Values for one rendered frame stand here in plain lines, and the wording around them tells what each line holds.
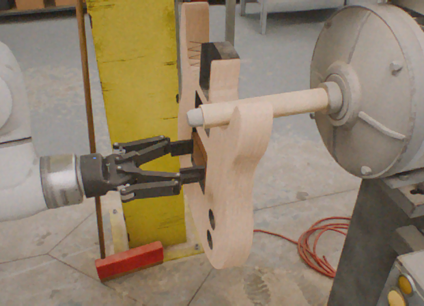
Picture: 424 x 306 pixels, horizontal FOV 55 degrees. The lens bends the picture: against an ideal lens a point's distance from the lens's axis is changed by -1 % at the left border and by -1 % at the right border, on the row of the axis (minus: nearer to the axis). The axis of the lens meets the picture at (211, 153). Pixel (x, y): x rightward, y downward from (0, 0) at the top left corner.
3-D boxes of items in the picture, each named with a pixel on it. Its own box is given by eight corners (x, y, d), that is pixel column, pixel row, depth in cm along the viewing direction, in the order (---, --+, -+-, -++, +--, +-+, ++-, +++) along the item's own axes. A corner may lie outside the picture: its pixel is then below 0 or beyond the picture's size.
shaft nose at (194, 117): (199, 104, 55) (203, 115, 53) (199, 119, 56) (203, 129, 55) (184, 106, 54) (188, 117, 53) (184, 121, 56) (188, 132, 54)
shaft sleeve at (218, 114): (319, 83, 59) (330, 95, 57) (315, 102, 61) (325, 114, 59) (198, 100, 55) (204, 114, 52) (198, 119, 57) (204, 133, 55)
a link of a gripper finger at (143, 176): (117, 164, 70) (115, 169, 69) (181, 169, 69) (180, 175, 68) (119, 180, 72) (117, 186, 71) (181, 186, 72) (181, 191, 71)
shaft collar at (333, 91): (330, 75, 59) (346, 92, 56) (323, 101, 62) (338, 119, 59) (317, 76, 59) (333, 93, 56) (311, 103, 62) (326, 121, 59)
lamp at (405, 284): (396, 282, 52) (402, 267, 51) (411, 302, 50) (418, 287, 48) (391, 283, 52) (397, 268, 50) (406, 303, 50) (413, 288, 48)
